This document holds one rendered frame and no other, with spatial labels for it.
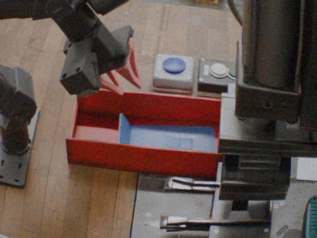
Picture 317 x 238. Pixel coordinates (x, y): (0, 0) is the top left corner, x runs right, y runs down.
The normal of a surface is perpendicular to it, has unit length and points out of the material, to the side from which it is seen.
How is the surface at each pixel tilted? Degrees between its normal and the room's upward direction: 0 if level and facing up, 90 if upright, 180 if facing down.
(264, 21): 90
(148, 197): 0
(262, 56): 90
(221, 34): 0
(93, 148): 90
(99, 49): 92
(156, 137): 0
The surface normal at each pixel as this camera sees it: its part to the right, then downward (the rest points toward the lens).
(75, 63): -0.49, -0.62
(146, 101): -0.10, 0.71
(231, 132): 0.04, -0.70
